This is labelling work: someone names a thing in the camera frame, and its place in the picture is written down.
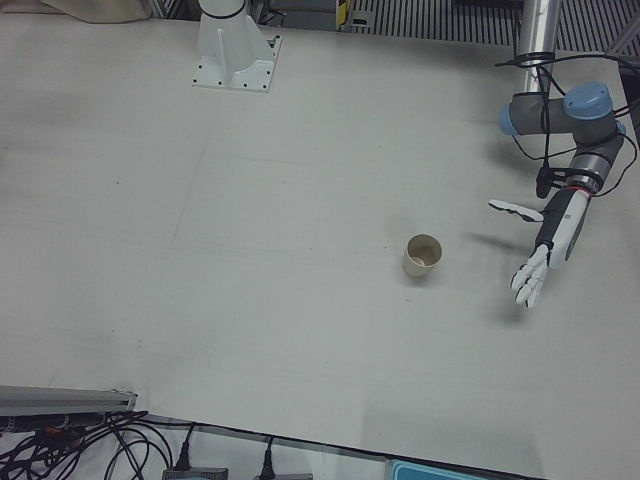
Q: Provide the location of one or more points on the white dexterous robot hand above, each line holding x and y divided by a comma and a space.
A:
562, 230

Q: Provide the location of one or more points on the beige paper cup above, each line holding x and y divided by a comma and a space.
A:
420, 272

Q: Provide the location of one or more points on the grey UR5e robot arm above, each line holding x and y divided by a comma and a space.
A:
587, 107

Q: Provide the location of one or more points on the light blue plastic bin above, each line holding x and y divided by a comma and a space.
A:
430, 472

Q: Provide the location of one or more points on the yellow black hazard strip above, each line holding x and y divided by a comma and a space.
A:
343, 11

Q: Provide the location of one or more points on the black power adapter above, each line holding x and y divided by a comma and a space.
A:
195, 474

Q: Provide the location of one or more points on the black power strip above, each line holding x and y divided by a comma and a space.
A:
45, 425

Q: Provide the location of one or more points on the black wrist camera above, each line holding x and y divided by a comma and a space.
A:
542, 182

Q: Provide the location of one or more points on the aluminium frame rail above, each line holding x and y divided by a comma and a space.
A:
625, 40

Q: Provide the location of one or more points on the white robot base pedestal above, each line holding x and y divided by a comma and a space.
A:
225, 55

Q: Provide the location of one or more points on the aluminium profile post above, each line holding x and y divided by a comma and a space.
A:
60, 397

